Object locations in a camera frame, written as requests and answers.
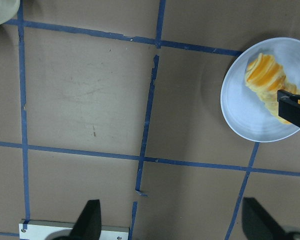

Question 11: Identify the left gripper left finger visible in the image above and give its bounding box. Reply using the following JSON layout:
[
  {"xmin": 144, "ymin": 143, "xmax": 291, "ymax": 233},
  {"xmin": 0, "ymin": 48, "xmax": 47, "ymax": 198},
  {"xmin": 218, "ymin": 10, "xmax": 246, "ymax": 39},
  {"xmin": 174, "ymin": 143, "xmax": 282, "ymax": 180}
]
[{"xmin": 69, "ymin": 199, "xmax": 102, "ymax": 240}]

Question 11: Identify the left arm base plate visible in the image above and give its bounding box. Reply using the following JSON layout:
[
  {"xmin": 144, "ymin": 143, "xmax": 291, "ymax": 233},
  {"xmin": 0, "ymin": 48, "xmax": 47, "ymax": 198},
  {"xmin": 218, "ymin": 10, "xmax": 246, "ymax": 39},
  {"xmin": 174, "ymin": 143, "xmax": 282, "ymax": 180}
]
[{"xmin": 18, "ymin": 219, "xmax": 130, "ymax": 240}]

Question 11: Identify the cream bowl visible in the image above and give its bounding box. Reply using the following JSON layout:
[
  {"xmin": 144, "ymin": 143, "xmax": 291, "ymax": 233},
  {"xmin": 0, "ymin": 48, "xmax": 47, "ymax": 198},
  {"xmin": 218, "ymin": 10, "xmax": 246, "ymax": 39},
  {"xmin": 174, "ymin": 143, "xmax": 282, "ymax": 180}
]
[{"xmin": 0, "ymin": 0, "xmax": 20, "ymax": 25}]

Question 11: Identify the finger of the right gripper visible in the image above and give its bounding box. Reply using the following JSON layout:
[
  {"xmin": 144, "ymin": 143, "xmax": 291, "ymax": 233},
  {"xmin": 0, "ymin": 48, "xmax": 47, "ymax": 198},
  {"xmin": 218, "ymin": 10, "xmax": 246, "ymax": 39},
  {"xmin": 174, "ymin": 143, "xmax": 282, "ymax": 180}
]
[{"xmin": 277, "ymin": 89, "xmax": 300, "ymax": 128}]

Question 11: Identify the striped orange bread roll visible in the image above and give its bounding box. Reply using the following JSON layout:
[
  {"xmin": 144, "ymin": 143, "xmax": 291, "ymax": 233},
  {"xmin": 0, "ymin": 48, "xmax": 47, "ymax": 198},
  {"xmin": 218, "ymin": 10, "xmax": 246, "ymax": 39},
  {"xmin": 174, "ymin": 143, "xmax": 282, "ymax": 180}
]
[{"xmin": 244, "ymin": 53, "xmax": 300, "ymax": 125}]

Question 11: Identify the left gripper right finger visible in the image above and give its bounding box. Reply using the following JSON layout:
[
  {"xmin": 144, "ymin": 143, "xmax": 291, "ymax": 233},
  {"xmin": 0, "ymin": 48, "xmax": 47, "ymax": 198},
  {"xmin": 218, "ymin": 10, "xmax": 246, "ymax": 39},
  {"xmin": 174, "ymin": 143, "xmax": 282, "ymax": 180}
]
[{"xmin": 241, "ymin": 197, "xmax": 293, "ymax": 240}]

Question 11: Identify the blue plate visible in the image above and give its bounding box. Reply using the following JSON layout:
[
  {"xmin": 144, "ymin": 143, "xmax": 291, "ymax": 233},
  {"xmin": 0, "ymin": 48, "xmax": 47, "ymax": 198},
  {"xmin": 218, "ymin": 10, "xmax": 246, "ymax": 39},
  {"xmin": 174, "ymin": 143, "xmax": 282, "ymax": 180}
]
[{"xmin": 220, "ymin": 37, "xmax": 300, "ymax": 143}]

